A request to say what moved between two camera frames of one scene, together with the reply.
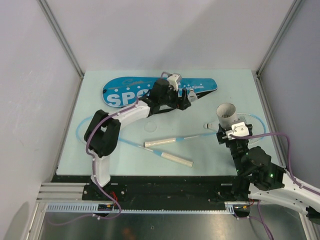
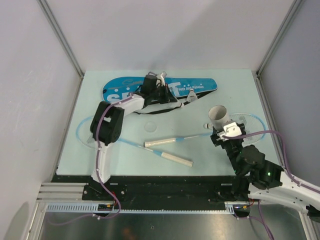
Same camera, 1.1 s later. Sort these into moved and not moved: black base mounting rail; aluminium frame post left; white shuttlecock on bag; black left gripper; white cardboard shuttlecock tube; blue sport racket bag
Moved: black left gripper; white cardboard shuttlecock tube
Not moved: blue sport racket bag; white shuttlecock on bag; black base mounting rail; aluminium frame post left
